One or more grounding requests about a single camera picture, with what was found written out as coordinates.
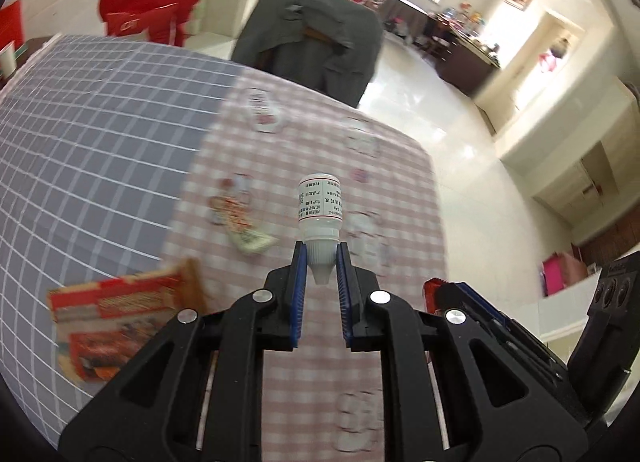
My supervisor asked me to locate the white medicine bottle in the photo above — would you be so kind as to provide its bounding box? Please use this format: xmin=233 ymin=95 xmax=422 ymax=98
xmin=297 ymin=173 xmax=343 ymax=285

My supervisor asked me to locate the pink bed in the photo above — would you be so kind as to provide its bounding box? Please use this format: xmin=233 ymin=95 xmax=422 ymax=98
xmin=542 ymin=252 xmax=597 ymax=297

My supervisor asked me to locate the red snack box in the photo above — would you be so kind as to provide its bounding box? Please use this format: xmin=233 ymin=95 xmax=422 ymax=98
xmin=47 ymin=258 xmax=206 ymax=383

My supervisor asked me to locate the chair with grey jacket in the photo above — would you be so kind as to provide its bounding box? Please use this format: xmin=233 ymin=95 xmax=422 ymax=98
xmin=231 ymin=0 xmax=384 ymax=108

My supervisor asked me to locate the dark wooden desk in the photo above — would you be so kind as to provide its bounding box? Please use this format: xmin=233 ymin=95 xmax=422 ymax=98
xmin=431 ymin=18 xmax=501 ymax=98

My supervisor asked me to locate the small dark covered table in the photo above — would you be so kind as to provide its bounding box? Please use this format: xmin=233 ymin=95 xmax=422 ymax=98
xmin=378 ymin=0 xmax=437 ymax=41

